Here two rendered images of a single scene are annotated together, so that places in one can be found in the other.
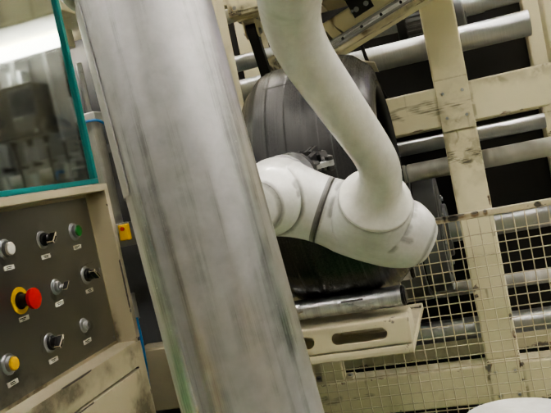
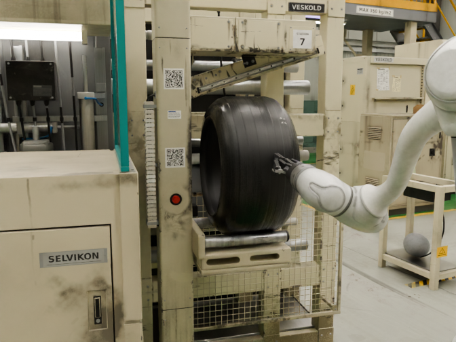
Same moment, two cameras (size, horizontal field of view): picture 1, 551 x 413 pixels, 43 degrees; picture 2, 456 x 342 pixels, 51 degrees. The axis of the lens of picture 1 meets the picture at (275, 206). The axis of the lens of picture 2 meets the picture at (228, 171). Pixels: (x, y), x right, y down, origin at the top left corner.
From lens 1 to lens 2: 92 cm
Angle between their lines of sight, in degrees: 31
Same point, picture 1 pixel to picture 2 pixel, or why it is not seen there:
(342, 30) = (236, 72)
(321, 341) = (244, 259)
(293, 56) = (420, 143)
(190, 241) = not seen: outside the picture
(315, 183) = (347, 188)
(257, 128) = (241, 135)
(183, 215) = not seen: outside the picture
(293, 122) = (262, 136)
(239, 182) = not seen: outside the picture
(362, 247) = (364, 222)
